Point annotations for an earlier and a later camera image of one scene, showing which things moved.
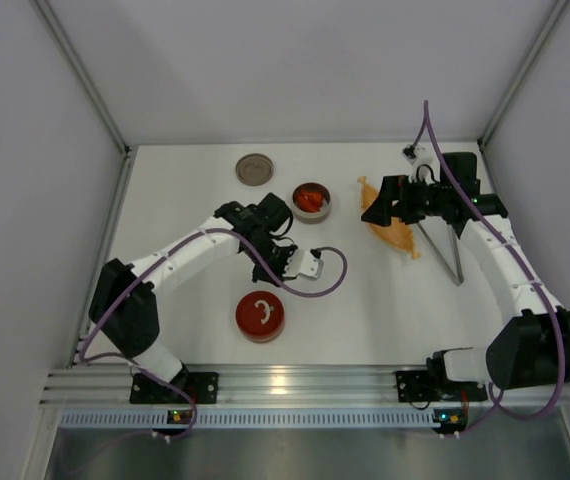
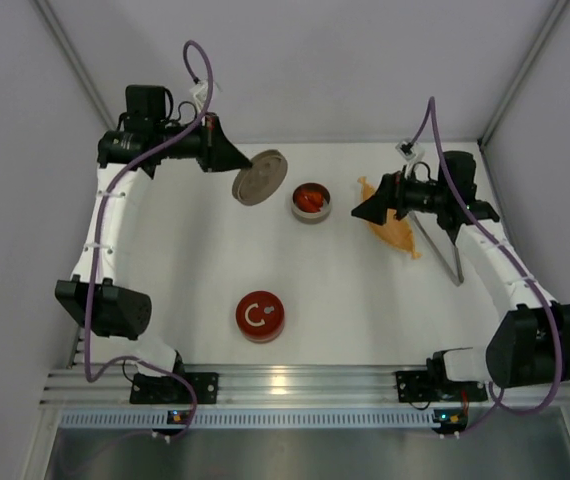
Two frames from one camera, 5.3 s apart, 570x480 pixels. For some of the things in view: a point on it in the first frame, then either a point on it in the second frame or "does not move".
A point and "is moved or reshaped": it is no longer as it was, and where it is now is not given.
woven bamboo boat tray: [398, 233] does not move
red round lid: [260, 315] does not move
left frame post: [72, 57] does not move
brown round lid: [254, 169] is moved or reshaped
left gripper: [269, 262] -> [209, 144]
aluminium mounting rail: [111, 385] does not move
